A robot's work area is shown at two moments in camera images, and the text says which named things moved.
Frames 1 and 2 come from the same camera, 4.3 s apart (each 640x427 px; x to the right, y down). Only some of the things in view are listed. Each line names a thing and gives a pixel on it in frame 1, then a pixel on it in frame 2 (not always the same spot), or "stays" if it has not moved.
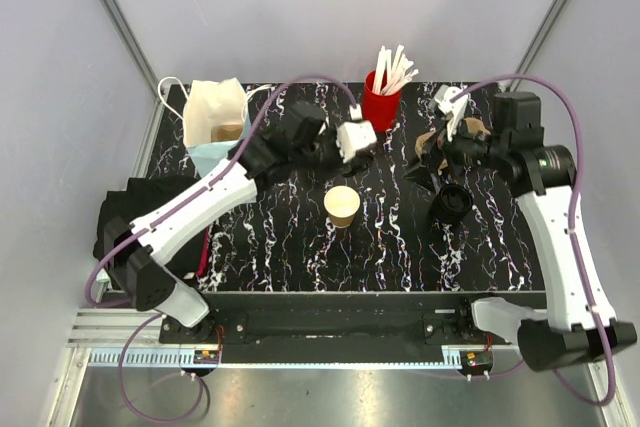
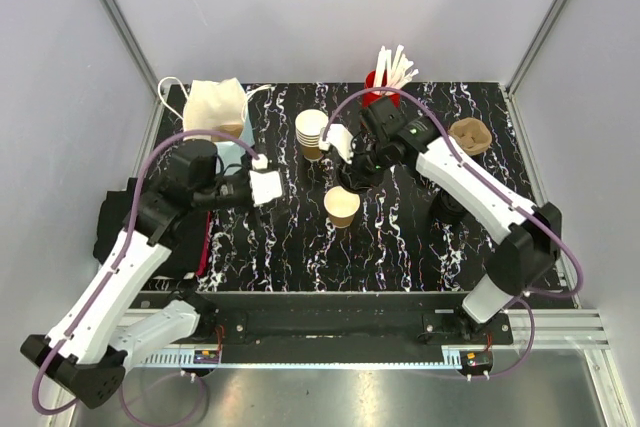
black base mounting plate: x=339 y=318 stays
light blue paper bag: x=215 y=116 stays
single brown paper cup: x=341 y=203 stays
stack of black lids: x=452 y=203 stays
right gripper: x=426 y=177 -> x=354 y=169
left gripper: x=345 y=167 -> x=268 y=215
